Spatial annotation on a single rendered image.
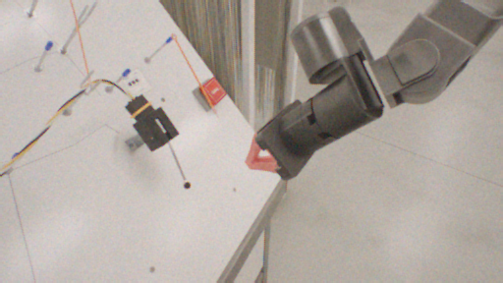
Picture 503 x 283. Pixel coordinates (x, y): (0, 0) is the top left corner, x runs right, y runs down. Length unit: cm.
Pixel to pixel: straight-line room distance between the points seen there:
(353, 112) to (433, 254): 165
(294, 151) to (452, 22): 20
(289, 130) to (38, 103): 40
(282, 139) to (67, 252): 36
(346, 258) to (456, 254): 56
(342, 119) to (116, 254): 41
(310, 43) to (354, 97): 8
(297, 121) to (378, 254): 151
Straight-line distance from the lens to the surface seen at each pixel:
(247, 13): 106
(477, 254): 207
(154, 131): 55
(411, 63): 32
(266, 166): 44
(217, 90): 74
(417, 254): 192
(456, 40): 34
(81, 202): 58
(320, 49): 36
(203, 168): 70
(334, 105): 34
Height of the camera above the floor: 149
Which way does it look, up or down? 40 degrees down
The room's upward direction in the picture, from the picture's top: straight up
